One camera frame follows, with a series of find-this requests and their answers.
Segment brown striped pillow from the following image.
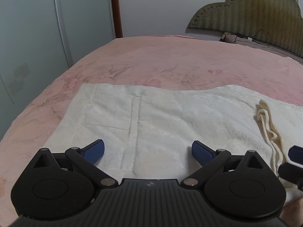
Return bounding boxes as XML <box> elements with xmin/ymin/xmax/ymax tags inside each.
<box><xmin>219</xmin><ymin>32</ymin><xmax>303</xmax><ymax>65</ymax></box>

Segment frosted glass wardrobe door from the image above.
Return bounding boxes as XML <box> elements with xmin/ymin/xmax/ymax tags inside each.
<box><xmin>1</xmin><ymin>0</ymin><xmax>115</xmax><ymax>135</ymax></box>

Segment cream white pants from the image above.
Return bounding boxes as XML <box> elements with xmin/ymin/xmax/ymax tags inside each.
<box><xmin>42</xmin><ymin>82</ymin><xmax>303</xmax><ymax>205</ymax></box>

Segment olive green padded headboard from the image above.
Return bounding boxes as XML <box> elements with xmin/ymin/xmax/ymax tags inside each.
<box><xmin>187</xmin><ymin>0</ymin><xmax>302</xmax><ymax>56</ymax></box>

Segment pink floral bed blanket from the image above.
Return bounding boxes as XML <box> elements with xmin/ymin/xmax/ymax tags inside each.
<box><xmin>1</xmin><ymin>36</ymin><xmax>302</xmax><ymax>226</ymax></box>

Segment brown wooden door frame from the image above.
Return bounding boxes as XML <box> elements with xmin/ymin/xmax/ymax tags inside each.
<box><xmin>111</xmin><ymin>0</ymin><xmax>123</xmax><ymax>38</ymax></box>

